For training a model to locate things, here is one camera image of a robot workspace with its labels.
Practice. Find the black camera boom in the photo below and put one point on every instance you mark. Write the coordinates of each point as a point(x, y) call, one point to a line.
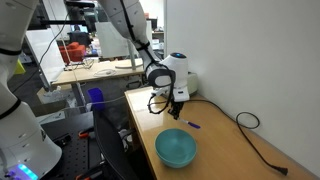
point(63, 22)

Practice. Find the teal plastic bowl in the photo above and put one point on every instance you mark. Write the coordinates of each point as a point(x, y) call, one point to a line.
point(175, 148)

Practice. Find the light wooden desk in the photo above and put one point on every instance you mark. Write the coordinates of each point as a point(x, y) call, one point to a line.
point(86, 74)

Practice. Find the small orange clamp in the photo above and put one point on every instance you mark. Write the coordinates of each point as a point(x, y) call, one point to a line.
point(86, 133)

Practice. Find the black office chair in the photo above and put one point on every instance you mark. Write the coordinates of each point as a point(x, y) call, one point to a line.
point(111, 146)

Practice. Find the cardboard box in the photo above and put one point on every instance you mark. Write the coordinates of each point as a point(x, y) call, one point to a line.
point(55, 100)

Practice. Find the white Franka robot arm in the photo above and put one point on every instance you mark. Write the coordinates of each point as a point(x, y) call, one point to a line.
point(20, 133)

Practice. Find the yellow plastic object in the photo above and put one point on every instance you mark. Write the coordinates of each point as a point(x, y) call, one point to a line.
point(20, 68)

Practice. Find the blue marker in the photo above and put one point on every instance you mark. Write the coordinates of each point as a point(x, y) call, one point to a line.
point(190, 124)

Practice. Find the blue plastic container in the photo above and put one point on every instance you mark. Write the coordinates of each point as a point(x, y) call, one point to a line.
point(96, 96)

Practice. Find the large orange clamp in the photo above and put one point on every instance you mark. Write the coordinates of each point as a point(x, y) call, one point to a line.
point(87, 173)

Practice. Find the white monitor with stand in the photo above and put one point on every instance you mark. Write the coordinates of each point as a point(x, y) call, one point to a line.
point(111, 45)

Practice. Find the black perforated breadboard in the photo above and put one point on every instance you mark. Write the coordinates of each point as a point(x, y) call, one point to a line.
point(75, 151)

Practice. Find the red sofa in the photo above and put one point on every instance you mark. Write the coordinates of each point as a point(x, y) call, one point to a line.
point(73, 51)

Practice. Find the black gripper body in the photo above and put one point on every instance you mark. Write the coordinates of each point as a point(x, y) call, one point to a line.
point(175, 106)

